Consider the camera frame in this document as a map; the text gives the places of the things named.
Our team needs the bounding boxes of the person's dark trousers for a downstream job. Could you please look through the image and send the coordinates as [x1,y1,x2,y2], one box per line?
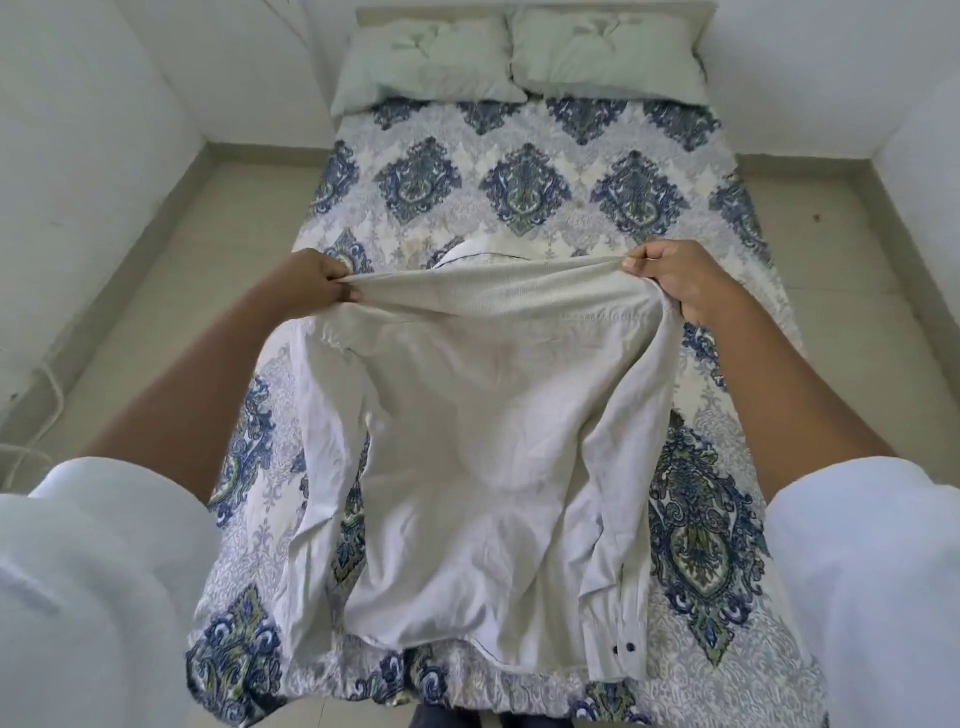
[405,701,543,728]

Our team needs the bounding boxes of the person's white right sleeve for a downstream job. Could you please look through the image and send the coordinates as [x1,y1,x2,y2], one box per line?
[763,456,960,728]

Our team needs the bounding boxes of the person's white sleeve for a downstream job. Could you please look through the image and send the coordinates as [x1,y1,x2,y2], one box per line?
[0,456,228,728]
[763,456,960,728]

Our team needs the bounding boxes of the blue patterned bedspread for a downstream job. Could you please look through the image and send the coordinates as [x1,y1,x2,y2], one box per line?
[185,93,835,728]

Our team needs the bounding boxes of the white button-up shirt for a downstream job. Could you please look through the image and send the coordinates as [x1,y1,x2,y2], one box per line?
[196,238,685,685]

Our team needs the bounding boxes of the person's left forearm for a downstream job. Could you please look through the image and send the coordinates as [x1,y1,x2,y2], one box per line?
[81,300,320,505]

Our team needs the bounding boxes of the white cable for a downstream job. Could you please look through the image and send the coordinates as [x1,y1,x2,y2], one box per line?
[0,358,70,489]

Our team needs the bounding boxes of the person's right hand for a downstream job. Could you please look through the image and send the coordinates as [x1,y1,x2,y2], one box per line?
[621,240,742,332]

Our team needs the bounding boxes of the pale green pillow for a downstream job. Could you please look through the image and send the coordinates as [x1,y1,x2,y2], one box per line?
[510,6,711,106]
[330,13,530,118]

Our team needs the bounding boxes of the person's white left sleeve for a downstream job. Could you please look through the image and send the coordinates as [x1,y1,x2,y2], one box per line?
[0,456,228,728]

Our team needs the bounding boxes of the person's left hand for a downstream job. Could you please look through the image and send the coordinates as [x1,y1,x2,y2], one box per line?
[264,248,369,324]

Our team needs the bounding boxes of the person's right forearm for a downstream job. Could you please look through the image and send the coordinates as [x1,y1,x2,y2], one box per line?
[686,288,900,500]

